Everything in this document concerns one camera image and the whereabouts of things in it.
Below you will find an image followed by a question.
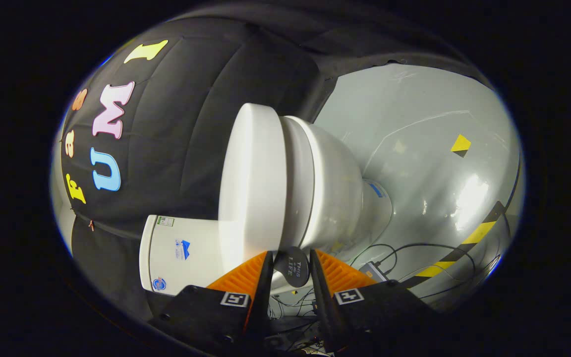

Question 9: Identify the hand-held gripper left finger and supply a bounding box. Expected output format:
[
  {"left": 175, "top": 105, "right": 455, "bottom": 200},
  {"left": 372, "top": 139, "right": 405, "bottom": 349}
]
[{"left": 149, "top": 250, "right": 274, "bottom": 357}]

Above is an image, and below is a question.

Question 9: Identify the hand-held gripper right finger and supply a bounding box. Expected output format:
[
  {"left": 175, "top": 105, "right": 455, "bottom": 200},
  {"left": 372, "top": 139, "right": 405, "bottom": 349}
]
[{"left": 309, "top": 249, "right": 445, "bottom": 356}]

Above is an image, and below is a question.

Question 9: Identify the black round lid tab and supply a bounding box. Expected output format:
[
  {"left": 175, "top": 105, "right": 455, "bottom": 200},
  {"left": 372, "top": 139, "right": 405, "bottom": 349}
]
[{"left": 274, "top": 246, "right": 311, "bottom": 289}]

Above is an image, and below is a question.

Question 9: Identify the white toilet lid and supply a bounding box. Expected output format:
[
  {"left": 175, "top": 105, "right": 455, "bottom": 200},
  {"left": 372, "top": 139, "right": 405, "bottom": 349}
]
[{"left": 218, "top": 103, "right": 287, "bottom": 261}]

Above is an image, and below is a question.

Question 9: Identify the white toilet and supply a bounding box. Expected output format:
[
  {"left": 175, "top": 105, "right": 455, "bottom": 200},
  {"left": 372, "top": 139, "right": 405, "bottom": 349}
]
[{"left": 139, "top": 115, "right": 395, "bottom": 297}]

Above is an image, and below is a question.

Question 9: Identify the grey power adapter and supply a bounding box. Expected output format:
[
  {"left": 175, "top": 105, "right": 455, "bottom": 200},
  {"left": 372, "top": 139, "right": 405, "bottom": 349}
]
[{"left": 359, "top": 261, "right": 389, "bottom": 283}]

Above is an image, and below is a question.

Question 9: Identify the yellow black hazard tape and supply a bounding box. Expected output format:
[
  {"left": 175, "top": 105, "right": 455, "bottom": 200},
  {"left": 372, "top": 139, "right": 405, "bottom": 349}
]
[{"left": 404, "top": 200, "right": 507, "bottom": 290}]

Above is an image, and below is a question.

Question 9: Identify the black backdrop cloth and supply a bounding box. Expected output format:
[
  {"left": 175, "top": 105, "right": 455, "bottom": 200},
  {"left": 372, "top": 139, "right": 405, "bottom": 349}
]
[{"left": 60, "top": 4, "right": 494, "bottom": 323}]

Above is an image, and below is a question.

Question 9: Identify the small yellow tape piece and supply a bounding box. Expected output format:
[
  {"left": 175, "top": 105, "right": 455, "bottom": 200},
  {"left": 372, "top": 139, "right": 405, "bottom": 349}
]
[{"left": 451, "top": 134, "right": 472, "bottom": 159}]

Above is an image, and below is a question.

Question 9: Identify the thin black cable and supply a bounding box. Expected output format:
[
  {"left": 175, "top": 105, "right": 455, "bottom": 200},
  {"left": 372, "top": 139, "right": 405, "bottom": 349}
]
[{"left": 349, "top": 242, "right": 476, "bottom": 300}]

